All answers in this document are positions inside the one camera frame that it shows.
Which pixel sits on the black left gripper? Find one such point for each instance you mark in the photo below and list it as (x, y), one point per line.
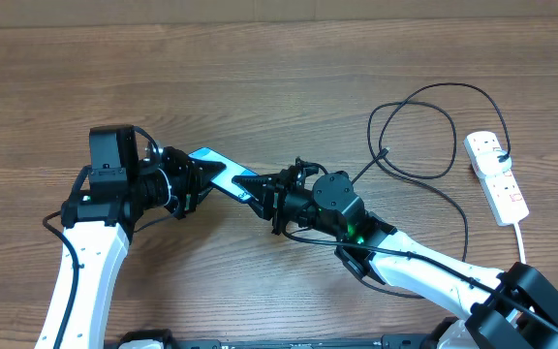
(192, 176)

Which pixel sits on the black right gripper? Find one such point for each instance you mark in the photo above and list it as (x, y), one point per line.
(266, 206)

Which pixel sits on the blue Samsung Galaxy smartphone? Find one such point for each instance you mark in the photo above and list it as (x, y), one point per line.
(224, 180)

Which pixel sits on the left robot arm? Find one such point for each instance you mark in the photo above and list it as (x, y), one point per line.
(99, 219)

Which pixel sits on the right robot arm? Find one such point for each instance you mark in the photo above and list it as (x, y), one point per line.
(517, 308)

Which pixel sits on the white charger adapter plug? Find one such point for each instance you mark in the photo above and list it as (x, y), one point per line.
(491, 163)

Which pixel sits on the white power strip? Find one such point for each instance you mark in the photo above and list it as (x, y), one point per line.
(501, 191)

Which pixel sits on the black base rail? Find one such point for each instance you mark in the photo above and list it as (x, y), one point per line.
(386, 341)

